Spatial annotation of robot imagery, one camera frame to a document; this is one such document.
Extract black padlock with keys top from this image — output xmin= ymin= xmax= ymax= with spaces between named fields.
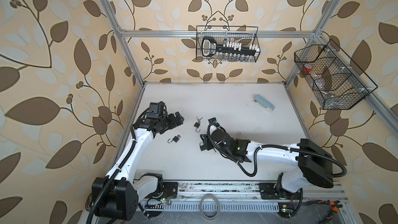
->
xmin=194 ymin=117 xmax=202 ymax=133

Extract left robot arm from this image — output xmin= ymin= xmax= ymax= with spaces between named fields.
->
xmin=86 ymin=102 xmax=184 ymax=224

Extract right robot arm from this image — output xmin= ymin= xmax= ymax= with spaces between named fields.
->
xmin=200 ymin=121 xmax=347 ymax=193

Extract black padlock left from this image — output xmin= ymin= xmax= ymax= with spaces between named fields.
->
xmin=167 ymin=135 xmax=181 ymax=144

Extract light blue stapler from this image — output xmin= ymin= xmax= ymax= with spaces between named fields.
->
xmin=253 ymin=94 xmax=275 ymax=112

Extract black tool rack in basket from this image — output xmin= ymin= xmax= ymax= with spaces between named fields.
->
xmin=199 ymin=36 xmax=260 ymax=59

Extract red cap in basket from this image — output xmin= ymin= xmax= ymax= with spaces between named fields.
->
xmin=302 ymin=63 xmax=313 ymax=74

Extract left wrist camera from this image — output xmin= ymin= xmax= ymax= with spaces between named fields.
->
xmin=146 ymin=101 xmax=167 ymax=119

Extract tape roll ring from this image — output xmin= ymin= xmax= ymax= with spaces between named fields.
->
xmin=198 ymin=193 xmax=221 ymax=220

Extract back wire basket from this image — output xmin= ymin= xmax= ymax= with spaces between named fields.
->
xmin=196 ymin=25 xmax=261 ymax=63

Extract wire basket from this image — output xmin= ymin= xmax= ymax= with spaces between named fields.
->
xmin=294 ymin=39 xmax=378 ymax=110
xmin=196 ymin=25 xmax=261 ymax=63

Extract orange handled pliers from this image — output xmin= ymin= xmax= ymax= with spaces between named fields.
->
xmin=306 ymin=200 xmax=343 ymax=224

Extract right wire basket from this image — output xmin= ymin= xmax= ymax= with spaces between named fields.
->
xmin=294 ymin=39 xmax=378 ymax=110

